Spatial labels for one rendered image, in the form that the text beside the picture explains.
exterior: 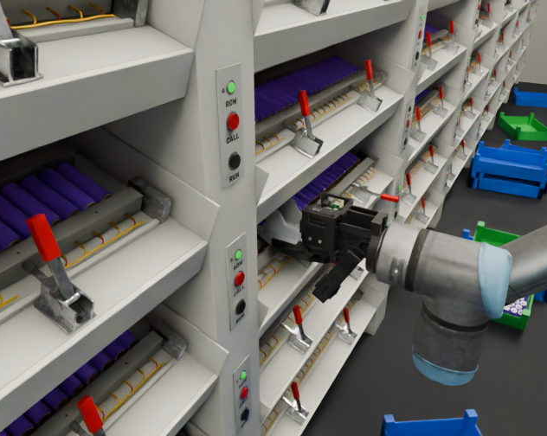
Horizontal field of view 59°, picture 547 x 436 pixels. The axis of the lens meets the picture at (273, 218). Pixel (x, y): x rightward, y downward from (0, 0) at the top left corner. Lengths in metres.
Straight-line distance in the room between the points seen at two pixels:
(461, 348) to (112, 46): 0.56
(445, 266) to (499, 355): 0.84
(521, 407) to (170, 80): 1.15
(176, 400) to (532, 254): 0.53
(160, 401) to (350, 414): 0.70
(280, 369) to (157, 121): 0.54
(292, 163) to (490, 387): 0.88
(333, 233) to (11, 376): 0.45
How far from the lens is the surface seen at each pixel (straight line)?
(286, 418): 1.07
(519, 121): 3.47
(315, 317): 1.00
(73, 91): 0.36
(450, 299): 0.68
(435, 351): 0.73
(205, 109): 0.47
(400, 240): 0.67
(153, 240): 0.50
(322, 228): 0.70
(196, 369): 0.63
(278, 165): 0.67
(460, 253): 0.67
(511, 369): 1.45
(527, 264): 0.80
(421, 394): 1.31
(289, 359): 0.92
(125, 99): 0.40
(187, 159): 0.49
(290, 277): 0.78
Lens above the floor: 0.94
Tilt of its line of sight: 28 degrees down
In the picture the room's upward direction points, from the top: straight up
